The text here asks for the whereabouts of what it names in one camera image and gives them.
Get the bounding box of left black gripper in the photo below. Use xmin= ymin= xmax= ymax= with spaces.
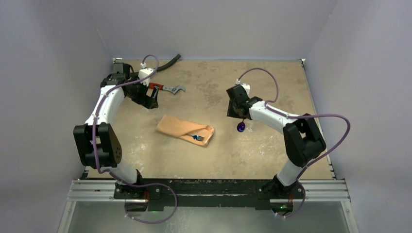
xmin=126 ymin=76 xmax=158 ymax=109

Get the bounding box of purple metallic spoon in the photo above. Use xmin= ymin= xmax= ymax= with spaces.
xmin=237 ymin=119 xmax=246 ymax=132

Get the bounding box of peach cloth napkin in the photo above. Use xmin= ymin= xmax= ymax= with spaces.
xmin=156 ymin=115 xmax=215 ymax=147

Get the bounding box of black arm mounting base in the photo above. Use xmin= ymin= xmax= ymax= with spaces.
xmin=114 ymin=178 xmax=304 ymax=212

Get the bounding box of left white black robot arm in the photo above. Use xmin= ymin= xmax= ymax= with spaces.
xmin=73 ymin=62 xmax=157 ymax=199

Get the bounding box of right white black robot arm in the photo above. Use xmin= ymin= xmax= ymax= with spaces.
xmin=226 ymin=84 xmax=326 ymax=198

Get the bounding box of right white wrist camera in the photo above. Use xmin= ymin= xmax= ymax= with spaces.
xmin=235 ymin=81 xmax=251 ymax=95

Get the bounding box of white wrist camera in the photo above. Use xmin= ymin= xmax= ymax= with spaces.
xmin=235 ymin=81 xmax=251 ymax=95
xmin=138 ymin=67 xmax=154 ymax=87

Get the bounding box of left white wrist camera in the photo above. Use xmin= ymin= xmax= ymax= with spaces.
xmin=138 ymin=67 xmax=154 ymax=87

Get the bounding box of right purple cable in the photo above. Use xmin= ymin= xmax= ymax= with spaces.
xmin=236 ymin=67 xmax=351 ymax=218

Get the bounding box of red handled adjustable wrench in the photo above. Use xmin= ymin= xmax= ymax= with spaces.
xmin=149 ymin=83 xmax=186 ymax=95

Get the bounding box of black foam hose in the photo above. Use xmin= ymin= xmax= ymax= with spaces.
xmin=130 ymin=54 xmax=182 ymax=78

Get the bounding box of aluminium frame rail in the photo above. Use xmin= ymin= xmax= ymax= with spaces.
xmin=58 ymin=58 xmax=360 ymax=233

